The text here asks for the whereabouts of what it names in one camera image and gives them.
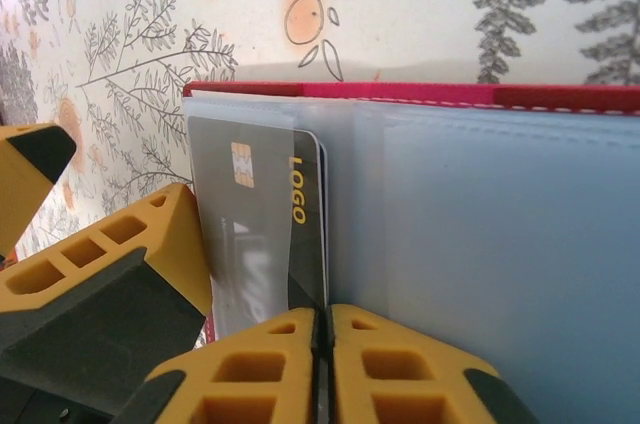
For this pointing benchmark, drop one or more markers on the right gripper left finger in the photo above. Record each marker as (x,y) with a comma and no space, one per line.
(200,374)

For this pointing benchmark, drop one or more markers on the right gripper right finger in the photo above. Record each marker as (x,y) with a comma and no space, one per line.
(350,344)

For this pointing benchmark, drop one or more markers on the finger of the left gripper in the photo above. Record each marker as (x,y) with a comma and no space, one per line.
(100,314)
(25,169)

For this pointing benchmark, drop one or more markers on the black card yellow logo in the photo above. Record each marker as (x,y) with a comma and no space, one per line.
(305,244)

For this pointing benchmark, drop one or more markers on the red card holder wallet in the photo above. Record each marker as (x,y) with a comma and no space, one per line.
(500,219)

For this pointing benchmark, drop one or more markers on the floral pattern table mat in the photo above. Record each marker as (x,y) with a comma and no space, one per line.
(400,4)

